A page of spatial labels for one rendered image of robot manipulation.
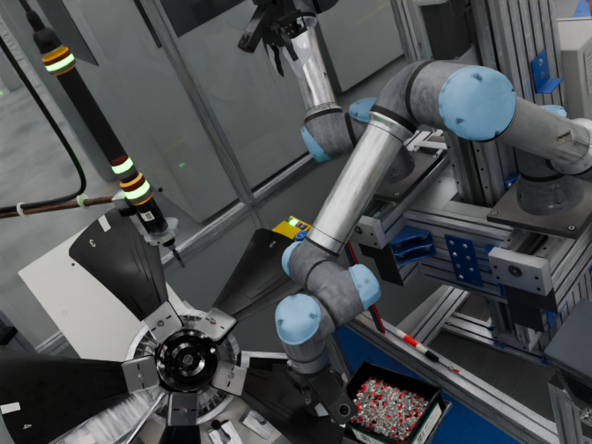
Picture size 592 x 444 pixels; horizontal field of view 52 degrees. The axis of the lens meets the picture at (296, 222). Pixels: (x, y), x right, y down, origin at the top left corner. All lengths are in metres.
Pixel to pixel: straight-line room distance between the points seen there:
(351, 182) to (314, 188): 1.09
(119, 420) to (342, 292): 0.60
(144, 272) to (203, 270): 0.80
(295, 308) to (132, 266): 0.43
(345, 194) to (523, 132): 0.34
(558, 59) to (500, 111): 0.78
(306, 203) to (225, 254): 0.35
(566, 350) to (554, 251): 0.57
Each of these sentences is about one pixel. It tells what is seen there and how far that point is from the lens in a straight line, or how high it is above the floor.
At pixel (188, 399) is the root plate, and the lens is 1.30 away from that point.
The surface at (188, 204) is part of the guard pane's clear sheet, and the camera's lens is 1.99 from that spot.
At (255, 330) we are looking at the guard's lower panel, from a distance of 2.29.
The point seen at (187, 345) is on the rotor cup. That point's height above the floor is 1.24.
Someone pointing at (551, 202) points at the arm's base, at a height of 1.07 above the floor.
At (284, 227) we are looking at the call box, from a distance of 1.72.
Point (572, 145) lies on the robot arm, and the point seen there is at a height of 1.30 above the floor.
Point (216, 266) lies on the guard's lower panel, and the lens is 2.09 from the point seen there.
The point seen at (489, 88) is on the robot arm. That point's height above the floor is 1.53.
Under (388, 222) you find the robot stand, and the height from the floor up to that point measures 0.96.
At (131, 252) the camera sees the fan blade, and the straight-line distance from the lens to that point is 1.30.
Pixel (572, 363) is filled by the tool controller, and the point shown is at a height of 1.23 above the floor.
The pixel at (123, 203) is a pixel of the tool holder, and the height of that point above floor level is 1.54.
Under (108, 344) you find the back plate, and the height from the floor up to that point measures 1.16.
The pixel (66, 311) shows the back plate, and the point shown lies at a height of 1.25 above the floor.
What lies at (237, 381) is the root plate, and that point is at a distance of 1.30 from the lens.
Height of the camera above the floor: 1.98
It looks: 32 degrees down
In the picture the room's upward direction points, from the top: 24 degrees counter-clockwise
